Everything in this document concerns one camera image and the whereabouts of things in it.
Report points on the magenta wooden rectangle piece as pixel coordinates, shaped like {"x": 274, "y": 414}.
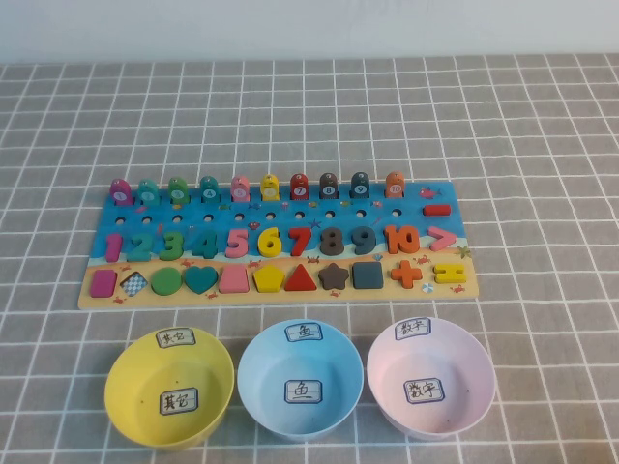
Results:
{"x": 102, "y": 283}

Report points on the wooden sea-themed puzzle board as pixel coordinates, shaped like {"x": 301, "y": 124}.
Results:
{"x": 348, "y": 221}

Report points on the brown wooden star piece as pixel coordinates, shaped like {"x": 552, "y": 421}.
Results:
{"x": 333, "y": 276}

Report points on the red wooden triangle piece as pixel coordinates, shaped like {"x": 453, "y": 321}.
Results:
{"x": 301, "y": 282}

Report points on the yellow wooden pentagon piece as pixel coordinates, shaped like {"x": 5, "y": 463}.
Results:
{"x": 269, "y": 280}

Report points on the slate wooden square piece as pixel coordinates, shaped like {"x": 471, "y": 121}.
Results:
{"x": 366, "y": 275}

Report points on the pink wooden trapezoid piece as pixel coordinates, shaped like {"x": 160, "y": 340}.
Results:
{"x": 234, "y": 281}

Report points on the teal wooden heart piece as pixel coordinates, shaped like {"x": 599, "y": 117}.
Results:
{"x": 200, "y": 279}

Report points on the blue labelled plastic bowl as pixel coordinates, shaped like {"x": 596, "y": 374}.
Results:
{"x": 271, "y": 357}

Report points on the green wooden circle piece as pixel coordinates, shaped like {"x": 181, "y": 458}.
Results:
{"x": 167, "y": 281}

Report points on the pink labelled plastic bowl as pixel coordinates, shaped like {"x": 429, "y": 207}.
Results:
{"x": 464, "y": 357}

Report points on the yellow labelled plastic bowl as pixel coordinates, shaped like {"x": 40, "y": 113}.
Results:
{"x": 145, "y": 367}

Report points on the red wooden number seven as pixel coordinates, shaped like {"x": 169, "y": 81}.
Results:
{"x": 302, "y": 233}

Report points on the brown wooden number eight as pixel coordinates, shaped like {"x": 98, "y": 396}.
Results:
{"x": 333, "y": 240}

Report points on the red fish peg seven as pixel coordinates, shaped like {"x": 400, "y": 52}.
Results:
{"x": 299, "y": 187}

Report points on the yellow wooden number six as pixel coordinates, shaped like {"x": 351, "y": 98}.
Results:
{"x": 263, "y": 244}

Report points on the brown fish peg eight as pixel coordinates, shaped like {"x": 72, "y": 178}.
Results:
{"x": 329, "y": 186}

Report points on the yellow fish peg six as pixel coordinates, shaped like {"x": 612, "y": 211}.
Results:
{"x": 270, "y": 187}

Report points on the slate wooden number nine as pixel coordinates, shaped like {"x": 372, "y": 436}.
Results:
{"x": 371, "y": 239}

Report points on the slate fish peg nine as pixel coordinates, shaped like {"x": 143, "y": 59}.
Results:
{"x": 360, "y": 186}

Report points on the pink wooden number five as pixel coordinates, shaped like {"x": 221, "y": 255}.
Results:
{"x": 237, "y": 233}

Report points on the orange wooden number ten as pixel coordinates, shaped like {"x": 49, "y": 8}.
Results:
{"x": 391, "y": 239}

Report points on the pink fish peg five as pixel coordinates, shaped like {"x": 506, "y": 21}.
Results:
{"x": 240, "y": 188}

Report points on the orange fish peg ten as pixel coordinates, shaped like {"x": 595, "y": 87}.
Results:
{"x": 395, "y": 185}

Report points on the dark teal wooden number four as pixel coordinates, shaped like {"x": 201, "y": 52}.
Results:
{"x": 209, "y": 246}

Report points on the orange wooden plus sign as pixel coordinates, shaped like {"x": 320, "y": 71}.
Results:
{"x": 406, "y": 273}

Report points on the dark teal fish peg four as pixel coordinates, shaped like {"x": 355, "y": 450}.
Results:
{"x": 209, "y": 189}

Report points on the red wooden minus sign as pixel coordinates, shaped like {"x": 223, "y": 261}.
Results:
{"x": 437, "y": 210}

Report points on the green wooden number three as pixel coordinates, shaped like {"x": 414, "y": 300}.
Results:
{"x": 178, "y": 239}

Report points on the green fish peg three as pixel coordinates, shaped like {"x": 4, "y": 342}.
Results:
{"x": 178, "y": 191}

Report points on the pink wooden greater-than sign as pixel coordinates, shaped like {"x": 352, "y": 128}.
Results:
{"x": 450, "y": 238}

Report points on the yellow wooden equals sign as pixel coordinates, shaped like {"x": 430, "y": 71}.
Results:
{"x": 450, "y": 273}

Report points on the turquoise fish peg two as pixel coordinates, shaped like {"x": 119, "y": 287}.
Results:
{"x": 147, "y": 192}

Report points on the turquoise wooden number two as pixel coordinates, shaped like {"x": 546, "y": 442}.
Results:
{"x": 141, "y": 257}

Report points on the purple fish peg one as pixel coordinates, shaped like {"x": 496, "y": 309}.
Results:
{"x": 120, "y": 191}

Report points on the magenta wooden number one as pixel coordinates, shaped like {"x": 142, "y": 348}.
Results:
{"x": 113, "y": 249}

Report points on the grey checked tablecloth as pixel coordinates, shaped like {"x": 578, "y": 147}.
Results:
{"x": 532, "y": 145}

